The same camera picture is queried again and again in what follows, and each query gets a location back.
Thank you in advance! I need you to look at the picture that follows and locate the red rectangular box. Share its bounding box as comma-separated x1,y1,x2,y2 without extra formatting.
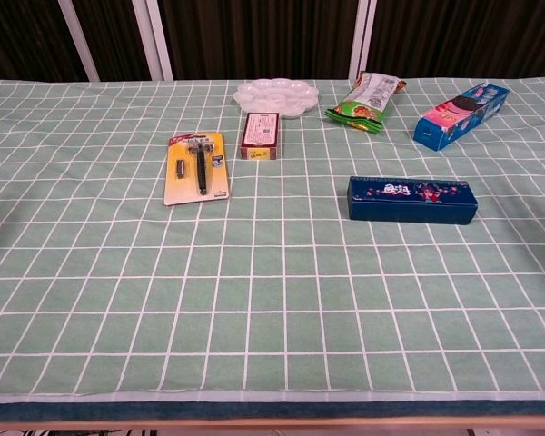
240,111,282,161

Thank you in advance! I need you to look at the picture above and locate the white flower-shaped palette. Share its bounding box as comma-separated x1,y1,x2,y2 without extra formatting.
233,77,321,121

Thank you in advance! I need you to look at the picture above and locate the blue felt table underlay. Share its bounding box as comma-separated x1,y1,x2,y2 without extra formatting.
0,400,545,421

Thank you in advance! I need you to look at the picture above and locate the green snack bag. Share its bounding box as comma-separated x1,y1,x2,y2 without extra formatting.
323,71,408,135

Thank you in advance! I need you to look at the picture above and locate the green checked tablecloth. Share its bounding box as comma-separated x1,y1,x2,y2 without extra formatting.
0,77,545,404

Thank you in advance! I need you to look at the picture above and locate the white partition post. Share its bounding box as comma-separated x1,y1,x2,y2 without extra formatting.
348,0,377,81
57,0,101,83
131,0,173,82

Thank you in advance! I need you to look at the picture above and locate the dark blue glasses case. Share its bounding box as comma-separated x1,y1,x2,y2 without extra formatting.
347,175,479,227

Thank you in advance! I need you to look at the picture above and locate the blue cookie box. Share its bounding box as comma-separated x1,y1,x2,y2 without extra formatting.
412,81,510,151

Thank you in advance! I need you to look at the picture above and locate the razor on yellow card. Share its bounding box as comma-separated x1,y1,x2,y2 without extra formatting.
163,130,232,207

